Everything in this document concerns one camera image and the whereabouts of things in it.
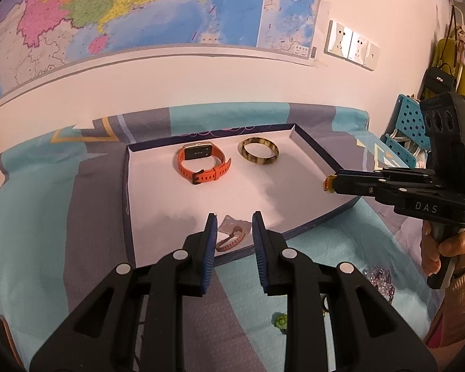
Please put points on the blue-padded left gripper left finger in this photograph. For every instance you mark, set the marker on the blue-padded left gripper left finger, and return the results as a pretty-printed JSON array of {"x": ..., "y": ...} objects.
[{"x": 200, "y": 247}]

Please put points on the blue perforated plastic basket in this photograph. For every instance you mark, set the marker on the blue perforated plastic basket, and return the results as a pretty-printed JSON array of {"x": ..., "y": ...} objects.
[{"x": 405, "y": 134}]

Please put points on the orange knitted right sleeve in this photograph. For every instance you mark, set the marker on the orange knitted right sleeve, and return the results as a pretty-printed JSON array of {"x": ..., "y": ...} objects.
[{"x": 446, "y": 336}]

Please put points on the teal grey patterned bedsheet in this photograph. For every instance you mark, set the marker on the teal grey patterned bedsheet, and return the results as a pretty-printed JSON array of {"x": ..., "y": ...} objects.
[{"x": 61, "y": 233}]

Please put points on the orange smart watch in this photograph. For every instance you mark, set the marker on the orange smart watch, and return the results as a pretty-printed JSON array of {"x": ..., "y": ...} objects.
[{"x": 202, "y": 162}]

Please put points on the person's right hand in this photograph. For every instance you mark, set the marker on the person's right hand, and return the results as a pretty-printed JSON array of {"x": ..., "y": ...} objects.
[{"x": 431, "y": 251}]

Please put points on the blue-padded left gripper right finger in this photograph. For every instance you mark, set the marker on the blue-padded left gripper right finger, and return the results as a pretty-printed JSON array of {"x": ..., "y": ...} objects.
[{"x": 268, "y": 249}]

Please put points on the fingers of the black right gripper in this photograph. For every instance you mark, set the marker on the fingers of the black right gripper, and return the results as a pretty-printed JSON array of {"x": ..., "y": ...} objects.
[{"x": 363, "y": 183}]

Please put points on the colourful wall map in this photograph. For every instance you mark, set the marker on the colourful wall map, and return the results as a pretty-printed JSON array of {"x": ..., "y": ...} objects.
[{"x": 40, "y": 36}]

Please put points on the white wall socket panel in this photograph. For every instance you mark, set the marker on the white wall socket panel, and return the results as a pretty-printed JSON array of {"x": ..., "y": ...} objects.
[{"x": 349, "y": 45}]

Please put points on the white shallow tray box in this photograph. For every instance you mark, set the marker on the white shallow tray box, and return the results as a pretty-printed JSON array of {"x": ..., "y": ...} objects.
[{"x": 277, "y": 170}]

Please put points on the black handbag hanging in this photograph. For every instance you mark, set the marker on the black handbag hanging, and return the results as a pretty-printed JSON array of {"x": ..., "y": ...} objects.
[{"x": 441, "y": 77}]

